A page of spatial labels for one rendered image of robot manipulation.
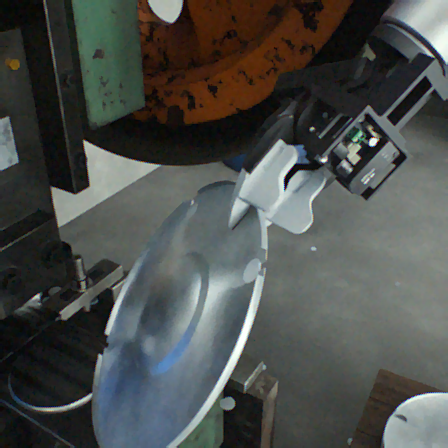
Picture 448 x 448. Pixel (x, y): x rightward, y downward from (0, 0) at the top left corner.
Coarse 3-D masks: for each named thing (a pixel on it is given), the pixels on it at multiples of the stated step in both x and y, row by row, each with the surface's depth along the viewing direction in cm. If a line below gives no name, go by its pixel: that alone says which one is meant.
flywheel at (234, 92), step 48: (144, 0) 82; (192, 0) 75; (240, 0) 71; (288, 0) 68; (336, 0) 61; (144, 48) 83; (192, 48) 79; (240, 48) 75; (288, 48) 67; (336, 48) 73; (192, 96) 78; (240, 96) 74
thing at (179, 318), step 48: (192, 240) 57; (240, 240) 49; (144, 288) 62; (192, 288) 51; (240, 288) 45; (144, 336) 55; (192, 336) 48; (240, 336) 41; (96, 384) 61; (144, 384) 52; (192, 384) 45; (96, 432) 55
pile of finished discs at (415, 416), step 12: (420, 396) 111; (432, 396) 112; (444, 396) 112; (408, 408) 109; (420, 408) 109; (432, 408) 109; (444, 408) 109; (396, 420) 107; (408, 420) 107; (420, 420) 107; (432, 420) 107; (444, 420) 107; (384, 432) 104; (396, 432) 105; (408, 432) 105; (420, 432) 105; (432, 432) 105; (444, 432) 104; (384, 444) 102; (396, 444) 102; (408, 444) 102; (420, 444) 102; (432, 444) 102; (444, 444) 102
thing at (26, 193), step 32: (0, 32) 51; (0, 64) 52; (0, 96) 53; (32, 96) 57; (0, 128) 54; (32, 128) 58; (0, 160) 55; (32, 160) 59; (0, 192) 57; (32, 192) 60; (0, 224) 58; (32, 224) 59; (0, 256) 55; (32, 256) 59; (64, 256) 62; (0, 288) 56; (32, 288) 61
